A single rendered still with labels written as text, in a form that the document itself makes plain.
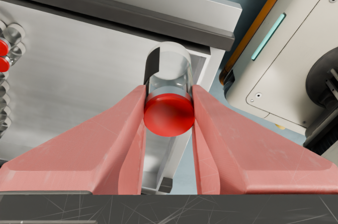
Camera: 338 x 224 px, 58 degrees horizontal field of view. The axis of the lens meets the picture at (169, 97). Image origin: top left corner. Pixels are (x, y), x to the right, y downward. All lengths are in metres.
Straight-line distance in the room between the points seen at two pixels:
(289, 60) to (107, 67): 0.83
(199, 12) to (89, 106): 0.21
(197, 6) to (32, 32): 0.21
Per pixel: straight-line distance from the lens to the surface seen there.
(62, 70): 0.44
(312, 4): 1.08
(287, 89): 1.21
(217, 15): 0.38
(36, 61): 0.44
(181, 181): 1.96
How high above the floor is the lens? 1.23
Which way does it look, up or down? 54 degrees down
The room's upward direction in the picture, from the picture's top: 176 degrees counter-clockwise
